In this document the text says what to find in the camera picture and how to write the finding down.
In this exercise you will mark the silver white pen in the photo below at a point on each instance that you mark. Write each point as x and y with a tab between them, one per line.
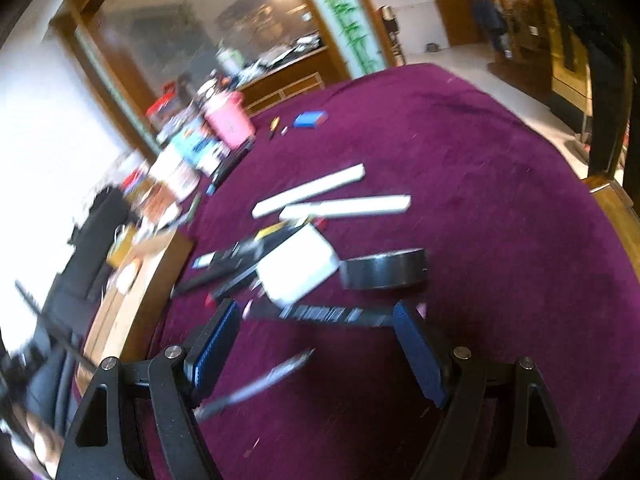
260	385

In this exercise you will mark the small green case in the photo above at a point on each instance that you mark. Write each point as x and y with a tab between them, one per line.
195	203

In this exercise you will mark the green bamboo wall panel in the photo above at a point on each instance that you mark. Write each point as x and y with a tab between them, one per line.
345	15

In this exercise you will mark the blue box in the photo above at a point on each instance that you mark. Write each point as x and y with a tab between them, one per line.
310	120

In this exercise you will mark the black strip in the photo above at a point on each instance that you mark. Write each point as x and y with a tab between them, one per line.
325	315

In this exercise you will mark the long white box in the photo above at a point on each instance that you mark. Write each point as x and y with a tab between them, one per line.
310	189

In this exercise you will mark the black marker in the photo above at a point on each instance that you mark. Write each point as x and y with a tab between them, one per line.
205	280
235	285

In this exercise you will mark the wooden sideboard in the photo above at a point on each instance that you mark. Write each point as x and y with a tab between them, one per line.
295	77

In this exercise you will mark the black tape roll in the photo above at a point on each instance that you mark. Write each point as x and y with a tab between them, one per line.
382	270

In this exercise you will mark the wood framed glass panel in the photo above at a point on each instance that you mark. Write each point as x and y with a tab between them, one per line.
200	25

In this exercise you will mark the black chair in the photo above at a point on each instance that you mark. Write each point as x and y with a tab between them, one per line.
95	250

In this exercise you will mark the red lidded container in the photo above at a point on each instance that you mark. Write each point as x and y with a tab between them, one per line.
162	110

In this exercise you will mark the white rectangular box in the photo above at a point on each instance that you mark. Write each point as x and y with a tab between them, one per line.
297	264

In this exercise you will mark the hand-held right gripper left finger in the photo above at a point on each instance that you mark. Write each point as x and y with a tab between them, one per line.
216	347

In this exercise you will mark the red pen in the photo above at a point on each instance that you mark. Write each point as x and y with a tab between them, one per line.
316	223

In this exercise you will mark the black rectangular case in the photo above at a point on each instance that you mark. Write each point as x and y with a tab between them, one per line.
230	162

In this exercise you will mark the white cylindrical marker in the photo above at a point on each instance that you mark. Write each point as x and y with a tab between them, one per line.
350	206

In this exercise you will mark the white tray with pens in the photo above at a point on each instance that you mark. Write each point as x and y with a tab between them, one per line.
135	285

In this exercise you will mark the pink white striped cup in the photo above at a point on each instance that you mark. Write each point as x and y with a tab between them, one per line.
230	120

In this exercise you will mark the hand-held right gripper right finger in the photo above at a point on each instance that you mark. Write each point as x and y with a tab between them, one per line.
419	355

